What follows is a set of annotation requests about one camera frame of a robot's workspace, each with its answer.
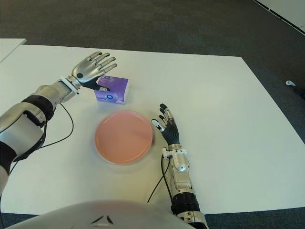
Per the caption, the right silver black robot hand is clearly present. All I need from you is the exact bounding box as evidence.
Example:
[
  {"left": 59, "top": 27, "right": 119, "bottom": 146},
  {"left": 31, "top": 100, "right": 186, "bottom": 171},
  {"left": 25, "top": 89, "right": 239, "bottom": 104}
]
[{"left": 152, "top": 103, "right": 181, "bottom": 145}]

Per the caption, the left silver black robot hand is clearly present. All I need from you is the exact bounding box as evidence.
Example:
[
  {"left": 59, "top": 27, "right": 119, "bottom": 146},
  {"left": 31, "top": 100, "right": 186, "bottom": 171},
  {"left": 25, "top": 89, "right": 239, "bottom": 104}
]
[{"left": 71, "top": 51, "right": 118, "bottom": 93}]

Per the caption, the purple tissue paper pack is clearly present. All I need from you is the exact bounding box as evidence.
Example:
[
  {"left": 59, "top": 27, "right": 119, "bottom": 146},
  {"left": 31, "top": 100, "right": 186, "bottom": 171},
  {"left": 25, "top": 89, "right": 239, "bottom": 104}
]
[{"left": 94, "top": 75, "right": 131, "bottom": 105}]

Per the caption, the pink round plate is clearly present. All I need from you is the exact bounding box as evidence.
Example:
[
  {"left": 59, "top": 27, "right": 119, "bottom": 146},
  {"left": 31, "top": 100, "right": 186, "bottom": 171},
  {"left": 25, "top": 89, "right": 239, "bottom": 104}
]
[{"left": 94, "top": 110, "right": 154, "bottom": 165}]

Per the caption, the white side table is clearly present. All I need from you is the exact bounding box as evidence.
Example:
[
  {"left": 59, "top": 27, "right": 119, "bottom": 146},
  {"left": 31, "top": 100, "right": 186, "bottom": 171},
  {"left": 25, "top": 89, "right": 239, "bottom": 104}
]
[{"left": 0, "top": 38, "right": 26, "bottom": 63}]

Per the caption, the grey robot torso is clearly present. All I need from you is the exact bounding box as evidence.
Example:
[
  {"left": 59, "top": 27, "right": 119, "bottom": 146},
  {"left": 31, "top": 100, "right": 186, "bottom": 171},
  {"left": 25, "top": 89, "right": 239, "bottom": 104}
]
[{"left": 0, "top": 200, "right": 191, "bottom": 229}]

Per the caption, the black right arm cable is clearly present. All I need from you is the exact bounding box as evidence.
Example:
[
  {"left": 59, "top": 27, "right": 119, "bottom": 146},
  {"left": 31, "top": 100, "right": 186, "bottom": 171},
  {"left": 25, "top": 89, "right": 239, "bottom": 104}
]
[{"left": 147, "top": 155, "right": 172, "bottom": 203}]

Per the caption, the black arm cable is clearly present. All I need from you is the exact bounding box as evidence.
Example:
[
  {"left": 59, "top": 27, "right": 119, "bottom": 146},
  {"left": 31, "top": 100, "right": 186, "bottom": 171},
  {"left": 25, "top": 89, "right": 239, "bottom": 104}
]
[
  {"left": 147, "top": 155, "right": 172, "bottom": 203},
  {"left": 0, "top": 103, "right": 74, "bottom": 215}
]

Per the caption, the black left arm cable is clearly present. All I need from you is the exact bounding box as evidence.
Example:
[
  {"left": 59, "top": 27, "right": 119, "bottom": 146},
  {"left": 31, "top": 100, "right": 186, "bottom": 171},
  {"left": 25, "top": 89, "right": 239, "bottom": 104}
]
[{"left": 0, "top": 103, "right": 74, "bottom": 215}]

